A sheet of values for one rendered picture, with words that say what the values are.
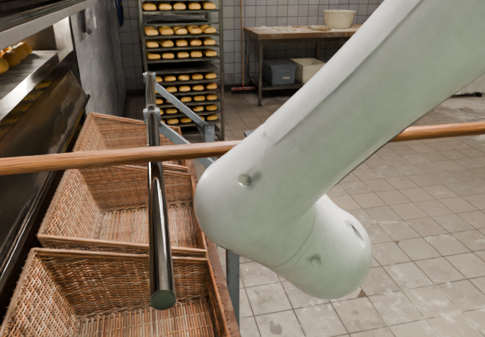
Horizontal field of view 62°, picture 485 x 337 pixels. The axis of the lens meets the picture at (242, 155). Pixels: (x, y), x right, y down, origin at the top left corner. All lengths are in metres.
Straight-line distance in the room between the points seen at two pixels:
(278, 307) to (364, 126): 1.85
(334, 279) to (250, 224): 0.13
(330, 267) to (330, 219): 0.05
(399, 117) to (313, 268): 0.19
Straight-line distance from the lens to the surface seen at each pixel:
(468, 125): 1.02
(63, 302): 1.29
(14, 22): 0.85
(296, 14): 6.06
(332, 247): 0.45
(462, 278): 2.60
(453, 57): 0.34
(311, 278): 0.47
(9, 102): 1.31
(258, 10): 5.90
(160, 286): 0.49
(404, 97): 0.34
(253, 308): 2.14
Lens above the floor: 1.50
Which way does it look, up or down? 23 degrees down
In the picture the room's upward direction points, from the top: straight up
